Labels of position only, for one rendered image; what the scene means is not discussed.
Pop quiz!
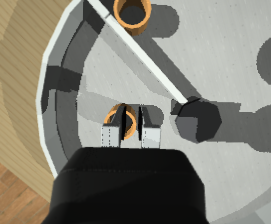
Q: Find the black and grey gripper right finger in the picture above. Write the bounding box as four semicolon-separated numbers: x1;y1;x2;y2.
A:
138;107;161;149

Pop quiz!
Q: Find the bronze bushing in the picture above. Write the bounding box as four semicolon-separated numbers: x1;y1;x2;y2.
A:
104;103;136;140
114;0;151;36

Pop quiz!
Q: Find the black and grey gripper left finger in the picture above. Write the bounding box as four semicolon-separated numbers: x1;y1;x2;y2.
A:
101;106;126;148

